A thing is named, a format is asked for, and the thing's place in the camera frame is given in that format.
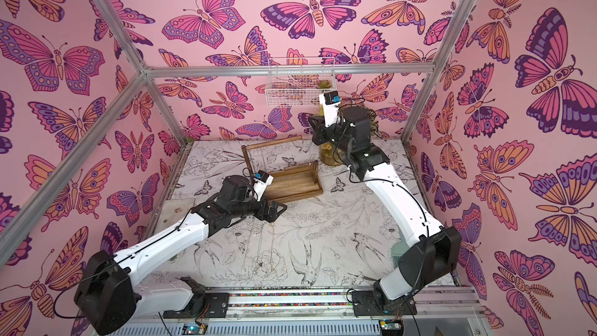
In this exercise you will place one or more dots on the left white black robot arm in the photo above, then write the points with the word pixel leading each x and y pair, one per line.
pixel 109 293

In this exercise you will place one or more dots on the green brush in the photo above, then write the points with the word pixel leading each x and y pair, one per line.
pixel 397 251

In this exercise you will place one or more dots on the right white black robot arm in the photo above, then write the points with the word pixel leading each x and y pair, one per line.
pixel 432 249

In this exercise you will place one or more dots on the wooden jewelry display stand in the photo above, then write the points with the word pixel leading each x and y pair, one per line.
pixel 292 165

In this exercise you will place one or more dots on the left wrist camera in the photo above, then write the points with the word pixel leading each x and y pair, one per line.
pixel 261 180

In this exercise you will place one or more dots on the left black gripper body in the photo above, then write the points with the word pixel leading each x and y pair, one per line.
pixel 259 211

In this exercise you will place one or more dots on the glass vase with plants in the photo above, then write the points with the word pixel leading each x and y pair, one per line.
pixel 333 149

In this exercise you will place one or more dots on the white wire wall basket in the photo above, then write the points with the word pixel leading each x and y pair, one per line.
pixel 298 81

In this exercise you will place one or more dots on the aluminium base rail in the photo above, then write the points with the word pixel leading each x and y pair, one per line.
pixel 440 310

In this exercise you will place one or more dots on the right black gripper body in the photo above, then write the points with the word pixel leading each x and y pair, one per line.
pixel 319 135

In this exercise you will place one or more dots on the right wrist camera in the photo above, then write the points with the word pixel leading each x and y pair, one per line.
pixel 330 102

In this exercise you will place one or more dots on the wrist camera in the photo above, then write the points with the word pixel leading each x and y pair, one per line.
pixel 330 102
pixel 261 180

